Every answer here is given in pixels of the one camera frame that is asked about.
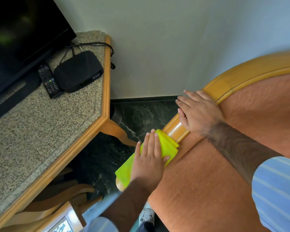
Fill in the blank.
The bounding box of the person's left hand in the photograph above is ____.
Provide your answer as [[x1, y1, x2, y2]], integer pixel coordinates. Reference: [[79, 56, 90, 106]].
[[131, 130, 171, 184]]

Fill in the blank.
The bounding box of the person's right hand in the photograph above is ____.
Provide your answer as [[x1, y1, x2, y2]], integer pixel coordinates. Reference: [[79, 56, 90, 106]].
[[175, 90, 225, 135]]

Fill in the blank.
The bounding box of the yellow cleaning cloth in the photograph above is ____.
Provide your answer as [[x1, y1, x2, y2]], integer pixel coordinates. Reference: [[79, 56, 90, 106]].
[[115, 129, 180, 189]]

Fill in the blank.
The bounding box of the orange armchair with wooden frame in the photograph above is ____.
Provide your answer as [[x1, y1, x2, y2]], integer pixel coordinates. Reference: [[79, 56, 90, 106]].
[[116, 49, 290, 232]]

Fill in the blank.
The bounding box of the person's right forearm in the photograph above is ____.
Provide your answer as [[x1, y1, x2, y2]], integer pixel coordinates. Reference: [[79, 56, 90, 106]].
[[204, 121, 284, 186]]

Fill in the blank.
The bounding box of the person's left forearm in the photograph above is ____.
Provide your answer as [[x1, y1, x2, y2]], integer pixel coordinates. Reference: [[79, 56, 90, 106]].
[[100, 177, 160, 232]]

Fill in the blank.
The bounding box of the grey sneaker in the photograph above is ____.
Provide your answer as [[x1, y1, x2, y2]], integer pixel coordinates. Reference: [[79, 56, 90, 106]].
[[138, 203, 155, 226]]

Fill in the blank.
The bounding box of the wooden chair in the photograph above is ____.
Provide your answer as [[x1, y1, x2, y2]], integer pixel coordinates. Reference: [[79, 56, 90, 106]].
[[2, 167, 103, 230]]

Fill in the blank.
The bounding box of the black set-top box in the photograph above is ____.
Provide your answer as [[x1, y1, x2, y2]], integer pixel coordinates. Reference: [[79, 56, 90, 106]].
[[54, 51, 104, 93]]

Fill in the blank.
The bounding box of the granite topped wooden table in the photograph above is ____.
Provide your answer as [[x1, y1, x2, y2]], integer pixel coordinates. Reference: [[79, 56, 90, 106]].
[[0, 30, 138, 232]]

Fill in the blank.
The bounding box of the wooden framed picture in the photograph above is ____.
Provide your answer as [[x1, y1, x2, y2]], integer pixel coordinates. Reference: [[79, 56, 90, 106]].
[[35, 202, 87, 232]]

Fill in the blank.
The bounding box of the blue striped shirt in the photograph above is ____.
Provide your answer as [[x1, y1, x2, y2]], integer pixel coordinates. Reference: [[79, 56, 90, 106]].
[[81, 156, 290, 232]]

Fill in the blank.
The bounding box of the black remote control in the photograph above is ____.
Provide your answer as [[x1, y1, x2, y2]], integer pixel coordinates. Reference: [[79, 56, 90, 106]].
[[37, 63, 63, 99]]

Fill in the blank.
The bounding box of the black flat screen television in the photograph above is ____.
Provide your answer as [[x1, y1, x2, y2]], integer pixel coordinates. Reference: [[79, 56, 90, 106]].
[[0, 0, 77, 125]]

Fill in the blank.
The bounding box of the black cable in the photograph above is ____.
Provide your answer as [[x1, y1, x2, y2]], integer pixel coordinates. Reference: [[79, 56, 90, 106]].
[[59, 42, 116, 70]]

